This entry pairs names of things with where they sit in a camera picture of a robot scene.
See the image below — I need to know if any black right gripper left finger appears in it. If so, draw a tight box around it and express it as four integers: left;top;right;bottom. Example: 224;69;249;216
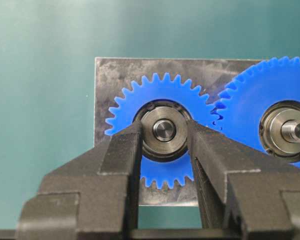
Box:
16;121;143;240

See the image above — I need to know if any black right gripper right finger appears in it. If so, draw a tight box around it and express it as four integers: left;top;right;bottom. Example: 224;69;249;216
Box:
187;121;300;240

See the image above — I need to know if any metal flanged washer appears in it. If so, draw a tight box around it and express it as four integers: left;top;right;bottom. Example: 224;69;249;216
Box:
141;106;187;156
269;108;300;155

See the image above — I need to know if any large gear steel shaft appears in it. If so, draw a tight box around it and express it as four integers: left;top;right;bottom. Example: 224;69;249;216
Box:
281;120;300;143

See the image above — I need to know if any small gear steel shaft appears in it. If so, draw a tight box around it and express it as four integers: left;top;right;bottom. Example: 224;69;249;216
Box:
153;119;177;142

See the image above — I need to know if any large blue plastic gear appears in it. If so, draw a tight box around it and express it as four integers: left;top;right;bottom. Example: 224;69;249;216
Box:
215;57;300;168

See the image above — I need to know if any small blue plastic gear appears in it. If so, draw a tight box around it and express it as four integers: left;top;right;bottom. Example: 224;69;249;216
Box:
104;72;216;189

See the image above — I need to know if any grey metal base plate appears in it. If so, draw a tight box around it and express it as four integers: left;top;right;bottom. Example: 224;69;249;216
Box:
94;57;258;207

